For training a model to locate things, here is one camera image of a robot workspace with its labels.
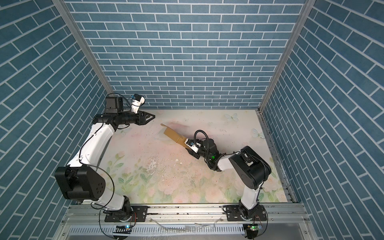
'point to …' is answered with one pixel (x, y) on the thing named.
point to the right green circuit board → (255, 227)
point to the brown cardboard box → (179, 139)
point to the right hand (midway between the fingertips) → (191, 143)
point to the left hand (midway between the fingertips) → (155, 115)
